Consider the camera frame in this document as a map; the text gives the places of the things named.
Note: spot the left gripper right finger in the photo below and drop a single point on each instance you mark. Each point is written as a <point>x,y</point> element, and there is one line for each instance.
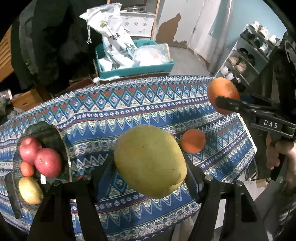
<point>207,191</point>

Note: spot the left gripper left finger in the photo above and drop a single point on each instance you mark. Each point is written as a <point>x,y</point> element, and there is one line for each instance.
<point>87,192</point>

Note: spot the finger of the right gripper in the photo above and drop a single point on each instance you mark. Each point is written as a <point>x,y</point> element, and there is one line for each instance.
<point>240,107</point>
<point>256,100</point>

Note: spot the large dark red apple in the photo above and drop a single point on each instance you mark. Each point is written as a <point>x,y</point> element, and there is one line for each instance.
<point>48,162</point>

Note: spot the yellow-green mango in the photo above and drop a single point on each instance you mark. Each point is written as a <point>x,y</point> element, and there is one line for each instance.
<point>30,190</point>
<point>150,161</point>

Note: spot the small orange tangerine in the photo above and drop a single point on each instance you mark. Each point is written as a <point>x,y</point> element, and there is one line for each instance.
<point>27,170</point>

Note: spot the small red apple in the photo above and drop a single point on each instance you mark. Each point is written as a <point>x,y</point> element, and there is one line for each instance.
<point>29,149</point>

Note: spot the person's right hand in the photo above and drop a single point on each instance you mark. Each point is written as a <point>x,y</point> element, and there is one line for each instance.
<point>272,160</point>

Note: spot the shoe rack with shoes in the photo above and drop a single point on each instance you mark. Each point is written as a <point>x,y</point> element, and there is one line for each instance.
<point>246,62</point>

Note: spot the dark glass plate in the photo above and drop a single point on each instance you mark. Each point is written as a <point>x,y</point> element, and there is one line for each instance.
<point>49,137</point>

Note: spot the blue patterned tablecloth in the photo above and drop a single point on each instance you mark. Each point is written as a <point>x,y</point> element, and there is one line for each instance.
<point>91,119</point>

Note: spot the teal plastic bin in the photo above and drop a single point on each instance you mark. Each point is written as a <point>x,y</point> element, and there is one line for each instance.
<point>108,69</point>

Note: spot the clear plastic bag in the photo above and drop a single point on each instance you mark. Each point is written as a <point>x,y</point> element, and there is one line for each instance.
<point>152,55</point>

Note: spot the white storage basket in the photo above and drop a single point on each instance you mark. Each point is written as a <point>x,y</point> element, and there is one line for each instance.
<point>138,24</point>

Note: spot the steel pot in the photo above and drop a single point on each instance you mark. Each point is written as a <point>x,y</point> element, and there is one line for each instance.
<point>135,9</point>

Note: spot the wooden louvered wardrobe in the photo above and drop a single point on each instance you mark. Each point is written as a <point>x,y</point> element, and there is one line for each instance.
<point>5,56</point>

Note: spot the white rice bag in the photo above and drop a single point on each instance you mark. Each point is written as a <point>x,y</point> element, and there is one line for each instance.
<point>118,46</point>

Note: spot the black hanging coat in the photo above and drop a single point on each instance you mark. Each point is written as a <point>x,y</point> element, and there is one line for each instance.
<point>51,45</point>

